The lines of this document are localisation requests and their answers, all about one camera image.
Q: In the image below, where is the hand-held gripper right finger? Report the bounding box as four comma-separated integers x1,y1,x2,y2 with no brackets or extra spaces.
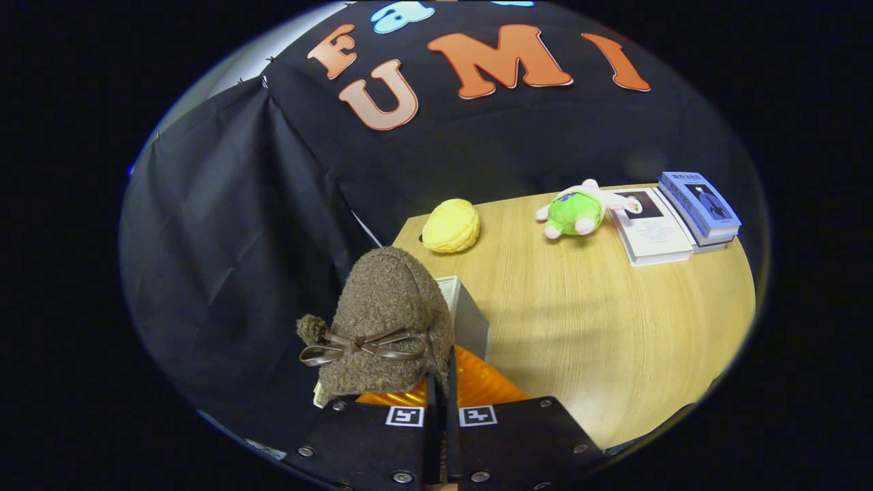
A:
447,344,608,491

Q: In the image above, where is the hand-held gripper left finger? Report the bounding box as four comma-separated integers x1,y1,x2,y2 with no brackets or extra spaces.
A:
283,372,441,491

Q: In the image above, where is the beige fabric storage box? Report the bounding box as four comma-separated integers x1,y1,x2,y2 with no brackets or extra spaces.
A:
436,275,490,362

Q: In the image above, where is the brown fuzzy shoe with bow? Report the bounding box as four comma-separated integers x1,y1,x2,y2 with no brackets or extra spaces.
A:
295,247,456,410

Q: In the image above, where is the yellow bumpy plush toy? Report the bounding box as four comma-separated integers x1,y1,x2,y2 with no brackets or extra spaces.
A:
421,198,481,254

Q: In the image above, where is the green plush toy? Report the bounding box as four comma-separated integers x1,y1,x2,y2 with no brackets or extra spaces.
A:
535,179,642,239

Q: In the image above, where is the black backdrop cloth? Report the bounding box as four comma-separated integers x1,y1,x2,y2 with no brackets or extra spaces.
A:
119,0,771,458

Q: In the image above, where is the white book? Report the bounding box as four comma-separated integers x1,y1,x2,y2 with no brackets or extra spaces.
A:
609,188,695,267

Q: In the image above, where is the thin blue book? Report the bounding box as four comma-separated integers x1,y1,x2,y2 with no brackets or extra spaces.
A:
692,230,741,254

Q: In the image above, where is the thick blue book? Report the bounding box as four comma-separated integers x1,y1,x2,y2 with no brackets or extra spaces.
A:
658,171,742,241

